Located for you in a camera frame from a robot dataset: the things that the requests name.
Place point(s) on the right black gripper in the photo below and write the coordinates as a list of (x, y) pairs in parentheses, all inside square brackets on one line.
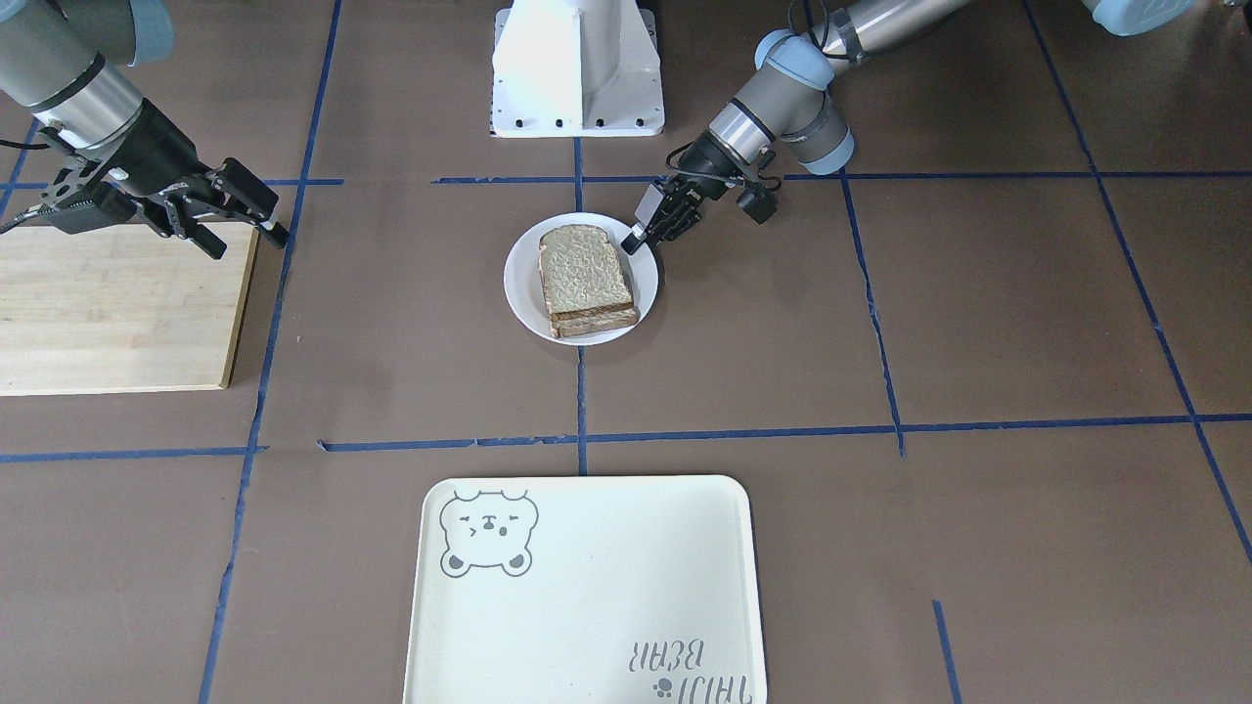
[(161, 145)]

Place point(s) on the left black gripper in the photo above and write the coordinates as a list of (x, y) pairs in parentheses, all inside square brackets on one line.
[(701, 156)]

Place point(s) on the bread slice with seeded crust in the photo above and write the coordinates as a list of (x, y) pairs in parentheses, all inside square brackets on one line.
[(580, 270)]

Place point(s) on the white round plate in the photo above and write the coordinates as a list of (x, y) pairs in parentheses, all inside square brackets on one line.
[(522, 279)]

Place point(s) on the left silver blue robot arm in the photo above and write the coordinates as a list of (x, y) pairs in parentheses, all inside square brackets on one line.
[(787, 102)]

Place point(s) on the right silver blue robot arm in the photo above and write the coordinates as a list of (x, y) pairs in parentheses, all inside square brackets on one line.
[(62, 61)]

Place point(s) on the bottom bread slice on plate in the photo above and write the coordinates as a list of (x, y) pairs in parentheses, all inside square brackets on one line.
[(588, 322)]

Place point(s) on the bamboo cutting board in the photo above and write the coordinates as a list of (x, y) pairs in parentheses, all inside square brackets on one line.
[(120, 310)]

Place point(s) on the cream tray with bear print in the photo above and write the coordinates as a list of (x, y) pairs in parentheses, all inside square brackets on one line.
[(601, 589)]

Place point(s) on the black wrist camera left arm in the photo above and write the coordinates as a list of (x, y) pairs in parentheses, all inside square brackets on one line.
[(758, 202)]

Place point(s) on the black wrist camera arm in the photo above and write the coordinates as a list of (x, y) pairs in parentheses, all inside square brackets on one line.
[(80, 206), (758, 202)]

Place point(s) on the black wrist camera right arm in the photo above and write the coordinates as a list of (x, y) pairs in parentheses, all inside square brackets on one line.
[(80, 206)]

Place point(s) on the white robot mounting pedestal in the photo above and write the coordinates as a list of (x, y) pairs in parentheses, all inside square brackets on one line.
[(576, 69)]

